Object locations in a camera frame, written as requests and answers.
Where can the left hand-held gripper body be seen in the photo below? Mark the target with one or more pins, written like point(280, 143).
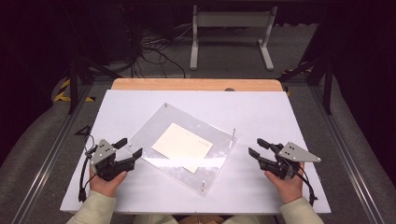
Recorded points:
point(102, 153)

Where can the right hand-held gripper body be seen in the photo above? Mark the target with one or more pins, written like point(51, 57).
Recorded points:
point(294, 153)

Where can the clear acrylic frame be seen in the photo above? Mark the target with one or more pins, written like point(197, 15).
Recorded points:
point(174, 124)

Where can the person's left hand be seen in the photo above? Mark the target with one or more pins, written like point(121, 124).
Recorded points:
point(105, 186)

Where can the person's right hand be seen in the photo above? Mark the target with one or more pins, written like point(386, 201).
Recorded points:
point(288, 188)

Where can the white board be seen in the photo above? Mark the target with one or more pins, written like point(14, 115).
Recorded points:
point(236, 115)

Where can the cream paper card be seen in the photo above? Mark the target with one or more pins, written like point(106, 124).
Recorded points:
point(182, 146)

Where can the yellow black hazard tape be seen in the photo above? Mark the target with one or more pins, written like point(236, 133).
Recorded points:
point(63, 93)
point(292, 71)

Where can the wooden table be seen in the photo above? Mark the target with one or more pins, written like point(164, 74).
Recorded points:
point(193, 84)

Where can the white metal stand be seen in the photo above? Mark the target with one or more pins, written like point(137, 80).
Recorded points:
point(232, 19)

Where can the black triangular bracket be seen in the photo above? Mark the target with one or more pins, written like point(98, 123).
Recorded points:
point(84, 132)

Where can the aluminium rail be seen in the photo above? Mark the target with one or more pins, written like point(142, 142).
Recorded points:
point(351, 168)
point(46, 161)

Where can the black metal frame stand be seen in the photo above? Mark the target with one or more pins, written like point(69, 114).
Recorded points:
point(327, 84)
point(73, 84)

